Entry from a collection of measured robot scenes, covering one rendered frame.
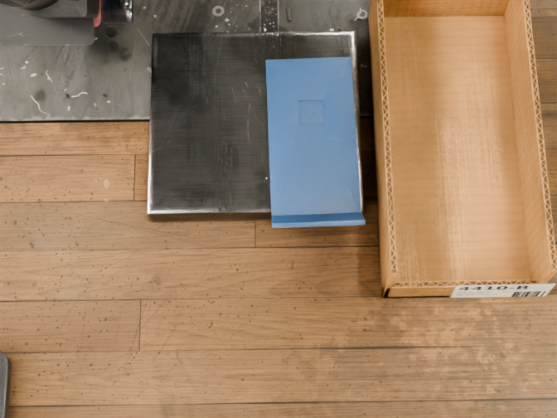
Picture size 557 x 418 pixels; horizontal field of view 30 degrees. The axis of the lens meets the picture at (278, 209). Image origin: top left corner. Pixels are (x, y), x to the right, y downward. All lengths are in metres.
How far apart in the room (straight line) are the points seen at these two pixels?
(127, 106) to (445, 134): 0.26
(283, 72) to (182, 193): 0.13
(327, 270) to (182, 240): 0.12
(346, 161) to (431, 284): 0.12
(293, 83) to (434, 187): 0.14
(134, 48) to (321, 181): 0.20
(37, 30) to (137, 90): 0.18
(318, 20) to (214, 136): 0.15
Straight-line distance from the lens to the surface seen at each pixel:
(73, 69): 0.90
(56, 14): 0.68
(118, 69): 0.89
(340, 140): 0.83
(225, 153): 0.83
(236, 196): 0.82
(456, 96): 0.88
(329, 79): 0.85
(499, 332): 0.82
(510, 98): 0.89
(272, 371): 0.80
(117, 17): 0.82
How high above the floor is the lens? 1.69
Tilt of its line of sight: 71 degrees down
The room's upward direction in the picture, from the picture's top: straight up
